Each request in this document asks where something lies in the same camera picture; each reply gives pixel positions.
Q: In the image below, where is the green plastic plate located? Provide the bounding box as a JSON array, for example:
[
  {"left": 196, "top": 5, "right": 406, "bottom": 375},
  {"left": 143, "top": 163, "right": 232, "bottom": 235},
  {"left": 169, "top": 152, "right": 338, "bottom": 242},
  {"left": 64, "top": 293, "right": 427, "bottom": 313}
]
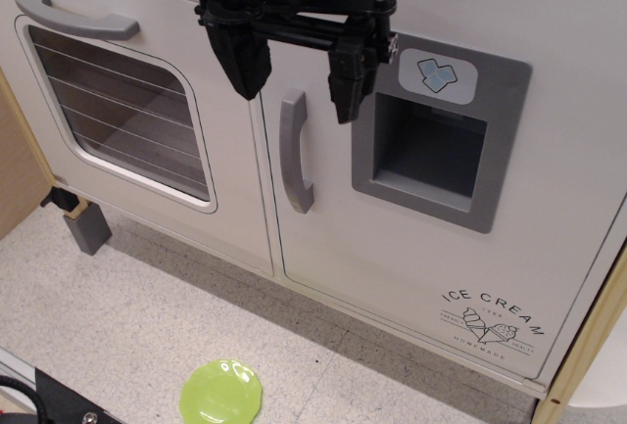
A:
[{"left": 179, "top": 359, "right": 263, "bottom": 423}]

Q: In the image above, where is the white toy fridge door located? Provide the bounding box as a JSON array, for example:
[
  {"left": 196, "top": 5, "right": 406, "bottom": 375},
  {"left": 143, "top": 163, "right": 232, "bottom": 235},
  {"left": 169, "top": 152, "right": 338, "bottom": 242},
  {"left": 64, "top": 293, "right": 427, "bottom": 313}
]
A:
[{"left": 262, "top": 0, "right": 626, "bottom": 394}]

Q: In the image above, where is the grey kitchen leg block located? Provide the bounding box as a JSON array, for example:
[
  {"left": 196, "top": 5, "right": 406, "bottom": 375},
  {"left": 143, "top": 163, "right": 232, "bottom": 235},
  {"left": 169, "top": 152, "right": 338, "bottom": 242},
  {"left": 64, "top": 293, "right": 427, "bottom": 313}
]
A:
[{"left": 64, "top": 204, "right": 112, "bottom": 256}]

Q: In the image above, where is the black base plate with screw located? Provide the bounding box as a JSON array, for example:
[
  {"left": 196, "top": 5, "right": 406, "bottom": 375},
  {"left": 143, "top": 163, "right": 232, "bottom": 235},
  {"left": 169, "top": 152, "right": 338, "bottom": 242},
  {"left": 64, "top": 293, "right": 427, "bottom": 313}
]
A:
[{"left": 35, "top": 368, "right": 121, "bottom": 424}]

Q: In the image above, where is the grey fridge door handle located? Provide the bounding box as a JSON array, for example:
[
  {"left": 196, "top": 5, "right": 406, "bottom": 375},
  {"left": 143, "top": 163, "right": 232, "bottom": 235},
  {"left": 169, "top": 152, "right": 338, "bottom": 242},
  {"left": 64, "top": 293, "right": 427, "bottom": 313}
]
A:
[{"left": 279, "top": 89, "right": 314, "bottom": 214}]

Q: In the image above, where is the black clamp bracket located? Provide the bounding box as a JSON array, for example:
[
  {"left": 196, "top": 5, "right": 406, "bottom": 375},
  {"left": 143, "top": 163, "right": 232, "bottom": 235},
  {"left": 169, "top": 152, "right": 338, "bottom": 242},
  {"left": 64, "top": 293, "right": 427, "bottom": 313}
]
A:
[{"left": 40, "top": 186, "right": 79, "bottom": 212}]

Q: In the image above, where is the grey oven door handle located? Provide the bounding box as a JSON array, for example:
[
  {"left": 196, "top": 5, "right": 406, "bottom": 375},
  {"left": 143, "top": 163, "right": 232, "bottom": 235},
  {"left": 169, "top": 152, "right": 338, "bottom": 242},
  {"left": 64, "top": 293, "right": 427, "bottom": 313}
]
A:
[{"left": 15, "top": 0, "right": 140, "bottom": 41}]

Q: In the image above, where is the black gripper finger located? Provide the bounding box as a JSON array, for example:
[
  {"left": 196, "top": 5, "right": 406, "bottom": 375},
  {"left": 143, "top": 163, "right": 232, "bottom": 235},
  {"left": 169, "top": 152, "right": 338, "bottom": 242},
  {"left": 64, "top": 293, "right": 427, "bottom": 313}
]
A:
[
  {"left": 328, "top": 36, "right": 378, "bottom": 124},
  {"left": 202, "top": 12, "right": 271, "bottom": 100}
]

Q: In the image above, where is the black red cable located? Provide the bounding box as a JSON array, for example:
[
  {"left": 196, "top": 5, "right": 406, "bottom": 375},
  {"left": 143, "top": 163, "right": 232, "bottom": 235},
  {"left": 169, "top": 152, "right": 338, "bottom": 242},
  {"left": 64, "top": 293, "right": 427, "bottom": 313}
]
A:
[{"left": 0, "top": 374, "right": 50, "bottom": 424}]

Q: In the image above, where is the wooden right side post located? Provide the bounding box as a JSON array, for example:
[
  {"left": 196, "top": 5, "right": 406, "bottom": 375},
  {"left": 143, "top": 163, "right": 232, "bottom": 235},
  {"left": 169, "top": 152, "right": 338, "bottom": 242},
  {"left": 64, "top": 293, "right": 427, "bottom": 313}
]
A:
[{"left": 531, "top": 243, "right": 626, "bottom": 423}]

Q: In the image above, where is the grey ice dispenser panel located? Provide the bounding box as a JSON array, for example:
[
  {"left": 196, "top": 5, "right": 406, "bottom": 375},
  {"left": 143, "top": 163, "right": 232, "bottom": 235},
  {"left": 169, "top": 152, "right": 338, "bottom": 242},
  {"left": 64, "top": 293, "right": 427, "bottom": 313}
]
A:
[{"left": 352, "top": 33, "right": 533, "bottom": 233}]

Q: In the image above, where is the white toy oven door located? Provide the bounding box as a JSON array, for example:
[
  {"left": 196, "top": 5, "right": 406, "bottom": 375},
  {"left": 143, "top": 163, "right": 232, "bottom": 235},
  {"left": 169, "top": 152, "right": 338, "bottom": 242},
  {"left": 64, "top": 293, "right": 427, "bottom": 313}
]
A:
[{"left": 1, "top": 0, "right": 273, "bottom": 275}]

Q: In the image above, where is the wooden left side panel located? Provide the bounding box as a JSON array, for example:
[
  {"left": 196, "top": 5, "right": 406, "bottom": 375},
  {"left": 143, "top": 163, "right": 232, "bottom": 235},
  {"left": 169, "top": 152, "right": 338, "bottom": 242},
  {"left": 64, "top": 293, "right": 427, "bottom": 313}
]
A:
[{"left": 1, "top": 72, "right": 54, "bottom": 239}]

